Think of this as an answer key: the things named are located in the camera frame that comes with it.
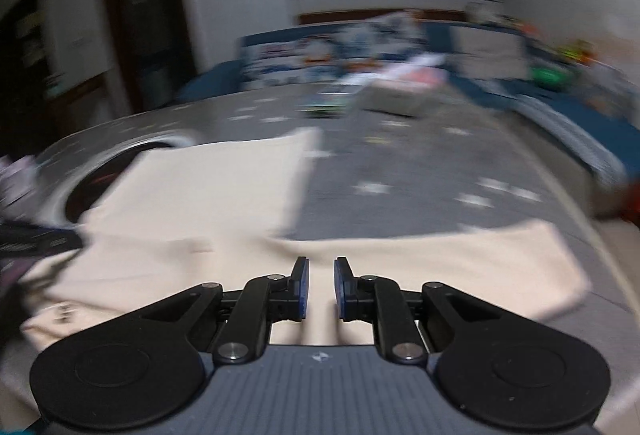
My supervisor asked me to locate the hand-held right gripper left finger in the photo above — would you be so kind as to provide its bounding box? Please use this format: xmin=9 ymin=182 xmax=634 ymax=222
xmin=140 ymin=256 xmax=311 ymax=365

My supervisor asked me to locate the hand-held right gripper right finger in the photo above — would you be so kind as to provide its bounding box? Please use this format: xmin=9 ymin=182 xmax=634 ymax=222
xmin=333 ymin=256 xmax=501 ymax=365

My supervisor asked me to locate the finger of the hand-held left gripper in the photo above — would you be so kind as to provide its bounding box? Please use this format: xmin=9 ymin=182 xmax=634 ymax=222
xmin=0 ymin=221 xmax=85 ymax=261

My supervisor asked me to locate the cream garment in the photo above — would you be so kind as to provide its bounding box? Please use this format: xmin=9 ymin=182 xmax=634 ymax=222
xmin=0 ymin=128 xmax=593 ymax=431

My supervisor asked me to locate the round black induction cooker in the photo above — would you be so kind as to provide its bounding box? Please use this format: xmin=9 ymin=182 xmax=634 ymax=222
xmin=40 ymin=130 xmax=196 ymax=228

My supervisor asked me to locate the white tissue box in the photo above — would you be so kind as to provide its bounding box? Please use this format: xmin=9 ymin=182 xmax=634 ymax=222
xmin=357 ymin=65 xmax=451 ymax=116

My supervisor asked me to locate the dark brown door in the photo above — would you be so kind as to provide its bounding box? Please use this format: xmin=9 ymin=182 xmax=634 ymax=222
xmin=97 ymin=0 xmax=196 ymax=111

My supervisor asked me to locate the grey pillow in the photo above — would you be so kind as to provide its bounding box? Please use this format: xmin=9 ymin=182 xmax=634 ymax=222
xmin=452 ymin=28 xmax=531 ymax=81

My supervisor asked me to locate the blue sofa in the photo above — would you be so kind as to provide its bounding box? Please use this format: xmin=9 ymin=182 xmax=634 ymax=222
xmin=175 ymin=22 xmax=640 ymax=216

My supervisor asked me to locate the green bowl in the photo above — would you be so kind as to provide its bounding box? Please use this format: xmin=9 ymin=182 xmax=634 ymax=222
xmin=530 ymin=65 xmax=571 ymax=88

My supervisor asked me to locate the red plastic stool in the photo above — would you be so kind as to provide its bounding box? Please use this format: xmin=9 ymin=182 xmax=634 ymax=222
xmin=595 ymin=182 xmax=640 ymax=222

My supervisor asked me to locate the clear plastic storage box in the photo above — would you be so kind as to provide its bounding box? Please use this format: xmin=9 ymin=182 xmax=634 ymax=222
xmin=575 ymin=65 xmax=640 ymax=116

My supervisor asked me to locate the heap of small plush toys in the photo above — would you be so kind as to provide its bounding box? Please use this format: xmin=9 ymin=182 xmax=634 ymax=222
xmin=555 ymin=40 xmax=601 ymax=66

